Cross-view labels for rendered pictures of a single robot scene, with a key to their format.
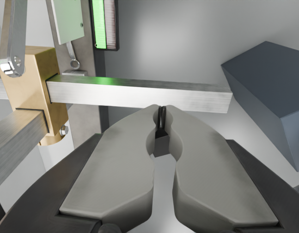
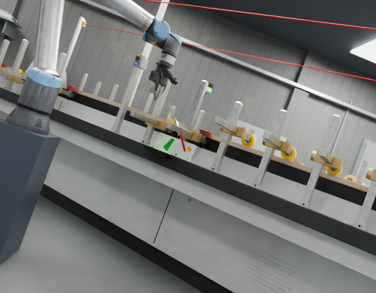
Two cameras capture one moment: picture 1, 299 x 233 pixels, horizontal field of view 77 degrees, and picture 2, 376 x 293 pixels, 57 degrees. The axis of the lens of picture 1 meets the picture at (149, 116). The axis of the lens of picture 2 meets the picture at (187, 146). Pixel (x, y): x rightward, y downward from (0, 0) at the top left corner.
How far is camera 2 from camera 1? 1.98 m
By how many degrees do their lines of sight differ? 75
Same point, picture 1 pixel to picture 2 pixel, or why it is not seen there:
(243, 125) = not seen: outside the picture
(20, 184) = (128, 132)
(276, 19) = (6, 280)
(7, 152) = (157, 107)
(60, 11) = (164, 136)
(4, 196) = (133, 125)
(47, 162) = not seen: hidden behind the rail
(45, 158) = not seen: hidden behind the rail
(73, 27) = (158, 141)
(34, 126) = (154, 114)
